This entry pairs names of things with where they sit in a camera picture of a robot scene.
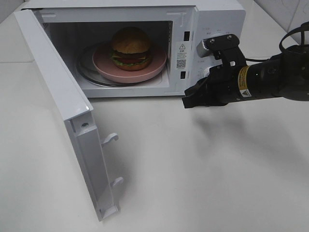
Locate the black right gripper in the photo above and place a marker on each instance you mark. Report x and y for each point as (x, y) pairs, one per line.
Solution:
(221, 85)

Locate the white timer knob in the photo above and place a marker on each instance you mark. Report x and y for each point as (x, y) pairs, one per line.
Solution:
(206, 72)

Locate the burger with lettuce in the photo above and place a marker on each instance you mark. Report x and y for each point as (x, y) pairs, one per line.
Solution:
(131, 48)

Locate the pink plate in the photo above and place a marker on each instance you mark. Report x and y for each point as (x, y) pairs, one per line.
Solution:
(130, 70)

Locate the white microwave door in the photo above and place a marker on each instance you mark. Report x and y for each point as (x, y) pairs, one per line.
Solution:
(76, 113)

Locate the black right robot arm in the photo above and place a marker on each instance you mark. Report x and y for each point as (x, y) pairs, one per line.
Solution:
(284, 75)

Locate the white microwave oven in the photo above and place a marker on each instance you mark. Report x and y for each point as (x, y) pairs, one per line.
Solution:
(177, 26)

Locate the glass microwave turntable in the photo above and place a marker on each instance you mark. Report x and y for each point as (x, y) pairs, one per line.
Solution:
(85, 68)

